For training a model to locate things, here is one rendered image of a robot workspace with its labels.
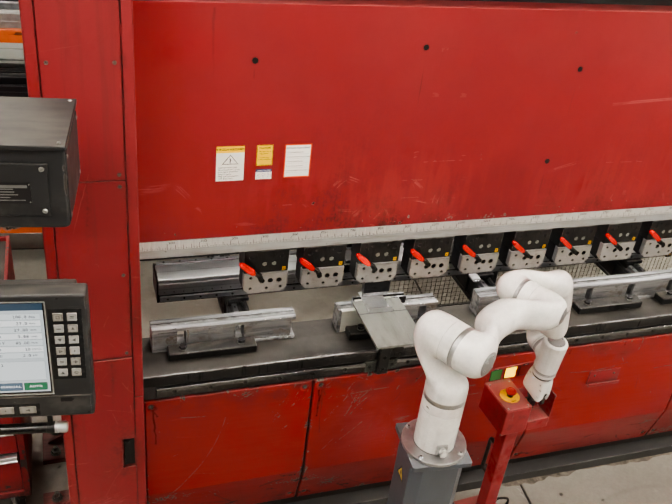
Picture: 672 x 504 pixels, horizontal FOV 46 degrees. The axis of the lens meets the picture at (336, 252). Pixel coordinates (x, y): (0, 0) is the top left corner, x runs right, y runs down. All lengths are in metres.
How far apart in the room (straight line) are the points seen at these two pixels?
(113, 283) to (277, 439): 1.00
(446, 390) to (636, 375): 1.60
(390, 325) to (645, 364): 1.29
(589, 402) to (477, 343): 1.58
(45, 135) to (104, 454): 1.34
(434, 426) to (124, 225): 1.01
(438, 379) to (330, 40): 1.00
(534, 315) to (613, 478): 1.75
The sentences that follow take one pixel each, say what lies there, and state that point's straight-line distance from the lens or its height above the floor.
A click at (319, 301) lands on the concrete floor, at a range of 4.58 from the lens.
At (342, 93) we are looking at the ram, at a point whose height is 1.80.
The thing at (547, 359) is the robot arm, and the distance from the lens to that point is 2.84.
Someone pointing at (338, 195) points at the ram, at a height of 1.45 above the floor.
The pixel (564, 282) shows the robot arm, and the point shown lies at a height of 1.37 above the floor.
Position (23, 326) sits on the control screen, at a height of 1.51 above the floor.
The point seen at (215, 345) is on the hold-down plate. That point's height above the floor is 0.91.
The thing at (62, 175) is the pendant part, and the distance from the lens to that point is 1.72.
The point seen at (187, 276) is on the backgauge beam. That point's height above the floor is 0.99.
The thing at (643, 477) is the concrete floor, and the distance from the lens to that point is 4.07.
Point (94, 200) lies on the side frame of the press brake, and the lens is 2.21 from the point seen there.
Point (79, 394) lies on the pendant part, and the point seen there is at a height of 1.31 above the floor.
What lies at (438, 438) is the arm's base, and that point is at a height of 1.08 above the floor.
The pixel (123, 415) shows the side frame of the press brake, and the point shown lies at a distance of 2.67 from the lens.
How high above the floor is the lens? 2.66
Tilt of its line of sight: 32 degrees down
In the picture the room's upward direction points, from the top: 7 degrees clockwise
